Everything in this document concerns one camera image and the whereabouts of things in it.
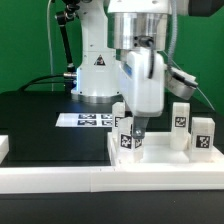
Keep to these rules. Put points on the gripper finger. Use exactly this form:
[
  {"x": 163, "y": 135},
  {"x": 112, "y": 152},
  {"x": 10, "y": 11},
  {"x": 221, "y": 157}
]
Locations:
[{"x": 139, "y": 127}]

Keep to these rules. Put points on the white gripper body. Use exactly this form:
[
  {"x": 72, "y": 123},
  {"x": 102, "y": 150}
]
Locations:
[{"x": 143, "y": 75}]

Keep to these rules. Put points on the white square table top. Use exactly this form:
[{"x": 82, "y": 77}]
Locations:
[{"x": 156, "y": 149}]

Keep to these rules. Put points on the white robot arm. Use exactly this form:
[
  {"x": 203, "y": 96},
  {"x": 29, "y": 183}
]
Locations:
[{"x": 128, "y": 47}]

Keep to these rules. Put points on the white sheet with markers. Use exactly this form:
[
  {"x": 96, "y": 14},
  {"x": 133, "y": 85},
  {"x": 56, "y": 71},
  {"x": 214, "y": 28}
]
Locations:
[{"x": 84, "y": 120}]

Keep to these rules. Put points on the white U-shaped fence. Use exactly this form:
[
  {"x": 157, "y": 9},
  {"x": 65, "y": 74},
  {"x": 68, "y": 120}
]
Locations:
[{"x": 127, "y": 177}]

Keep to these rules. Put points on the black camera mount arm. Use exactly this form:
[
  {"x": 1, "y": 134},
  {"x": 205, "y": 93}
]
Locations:
[{"x": 62, "y": 18}]

